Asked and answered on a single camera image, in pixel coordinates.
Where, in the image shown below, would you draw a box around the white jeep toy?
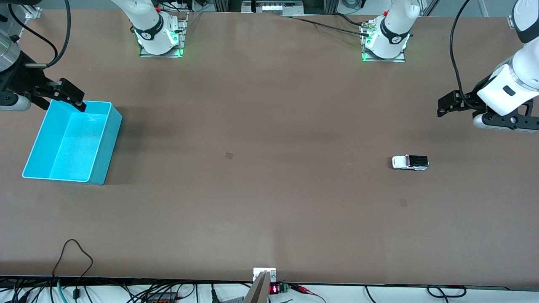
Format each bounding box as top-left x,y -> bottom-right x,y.
392,154 -> 430,171

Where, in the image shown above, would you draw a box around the teal plastic bin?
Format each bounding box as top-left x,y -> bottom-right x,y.
22,100 -> 123,186

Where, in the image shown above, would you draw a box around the lit control box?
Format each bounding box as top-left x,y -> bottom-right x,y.
241,0 -> 304,16

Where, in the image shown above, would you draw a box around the black power strip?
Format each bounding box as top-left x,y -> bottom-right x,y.
145,292 -> 177,303

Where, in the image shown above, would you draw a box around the black left camera mount plate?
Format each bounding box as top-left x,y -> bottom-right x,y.
483,103 -> 539,131

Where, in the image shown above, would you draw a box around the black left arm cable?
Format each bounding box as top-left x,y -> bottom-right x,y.
449,0 -> 478,109

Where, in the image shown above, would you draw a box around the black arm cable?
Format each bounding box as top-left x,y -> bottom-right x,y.
449,0 -> 478,109
8,0 -> 71,68

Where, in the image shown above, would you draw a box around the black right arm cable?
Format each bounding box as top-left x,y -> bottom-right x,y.
8,0 -> 71,68

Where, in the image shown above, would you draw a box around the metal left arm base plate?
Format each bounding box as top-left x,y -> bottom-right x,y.
361,21 -> 407,63

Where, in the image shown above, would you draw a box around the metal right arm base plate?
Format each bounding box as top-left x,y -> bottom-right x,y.
139,13 -> 188,58

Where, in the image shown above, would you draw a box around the thin black looped cable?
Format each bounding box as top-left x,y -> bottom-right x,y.
51,239 -> 94,300

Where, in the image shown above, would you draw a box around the black cable with metal connector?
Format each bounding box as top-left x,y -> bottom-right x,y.
291,13 -> 373,38

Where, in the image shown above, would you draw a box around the black coiled cable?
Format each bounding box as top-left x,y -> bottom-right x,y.
426,285 -> 467,298

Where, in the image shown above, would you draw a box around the red alligator clip wires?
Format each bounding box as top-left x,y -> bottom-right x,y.
291,284 -> 327,303

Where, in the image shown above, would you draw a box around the white metal bracket plate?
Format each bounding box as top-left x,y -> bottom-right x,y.
253,267 -> 277,282

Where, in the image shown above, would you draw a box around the grey metal mount bar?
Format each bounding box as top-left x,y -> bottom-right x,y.
243,271 -> 271,303

